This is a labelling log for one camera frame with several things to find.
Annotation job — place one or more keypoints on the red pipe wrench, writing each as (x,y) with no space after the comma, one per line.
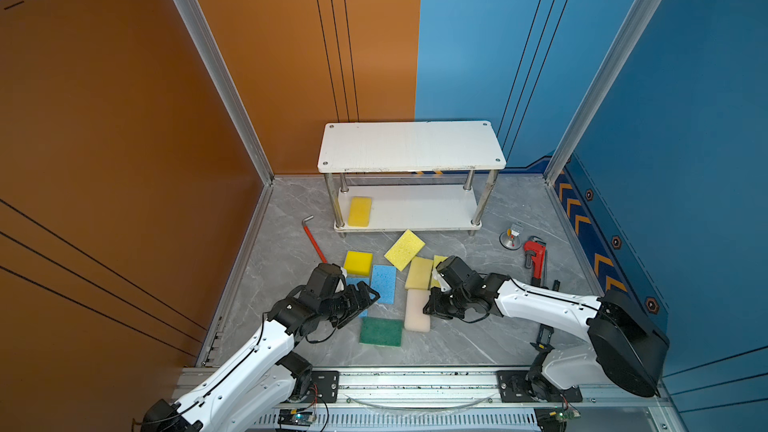
(535,259)

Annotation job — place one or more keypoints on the long yellow foam sponge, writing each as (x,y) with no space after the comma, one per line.
(360,211)

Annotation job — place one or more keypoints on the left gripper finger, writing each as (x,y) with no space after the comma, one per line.
(345,317)
(361,294)

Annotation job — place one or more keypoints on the yellow porous sponge tilted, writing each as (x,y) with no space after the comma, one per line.
(404,250)

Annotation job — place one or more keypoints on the left circuit board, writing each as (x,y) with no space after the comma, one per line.
(295,419)

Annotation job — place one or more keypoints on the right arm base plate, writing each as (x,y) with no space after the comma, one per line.
(516,386)

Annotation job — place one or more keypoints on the small thick yellow sponge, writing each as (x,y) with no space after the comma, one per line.
(358,263)

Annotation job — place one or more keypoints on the round metal foot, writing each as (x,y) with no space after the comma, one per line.
(510,238)

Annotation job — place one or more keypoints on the right circuit board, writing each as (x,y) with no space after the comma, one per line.
(555,419)

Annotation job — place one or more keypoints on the blue sponge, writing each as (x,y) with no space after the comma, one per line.
(383,281)
(354,280)

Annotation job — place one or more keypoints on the white two-tier shelf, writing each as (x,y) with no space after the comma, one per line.
(422,176)

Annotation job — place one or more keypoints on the yellow black screwdriver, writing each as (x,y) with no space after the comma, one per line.
(543,338)

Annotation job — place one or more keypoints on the pale pink sponge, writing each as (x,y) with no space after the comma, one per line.
(415,319)

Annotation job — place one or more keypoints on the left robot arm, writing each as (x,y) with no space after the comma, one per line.
(266,371)

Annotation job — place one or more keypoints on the right blue sponge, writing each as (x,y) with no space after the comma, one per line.
(383,281)

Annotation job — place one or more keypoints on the green scouring pad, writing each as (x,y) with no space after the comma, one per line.
(381,332)

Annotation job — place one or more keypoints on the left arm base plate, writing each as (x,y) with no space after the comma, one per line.
(321,385)

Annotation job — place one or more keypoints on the circuit board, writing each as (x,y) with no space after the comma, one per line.
(295,419)
(555,419)

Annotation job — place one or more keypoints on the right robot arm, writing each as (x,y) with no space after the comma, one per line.
(583,340)

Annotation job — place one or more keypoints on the yellow porous sponge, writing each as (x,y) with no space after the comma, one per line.
(437,260)
(404,250)

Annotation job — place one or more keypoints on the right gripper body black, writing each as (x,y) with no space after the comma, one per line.
(442,302)

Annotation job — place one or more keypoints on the red hex key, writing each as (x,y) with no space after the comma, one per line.
(305,225)

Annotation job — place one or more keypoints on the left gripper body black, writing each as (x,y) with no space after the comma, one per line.
(357,298)

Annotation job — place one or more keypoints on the left blue sponge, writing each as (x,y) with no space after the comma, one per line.
(354,280)

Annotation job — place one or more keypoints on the cream yellow sponge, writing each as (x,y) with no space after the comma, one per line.
(419,274)

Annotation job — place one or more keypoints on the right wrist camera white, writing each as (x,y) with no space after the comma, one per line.
(437,281)

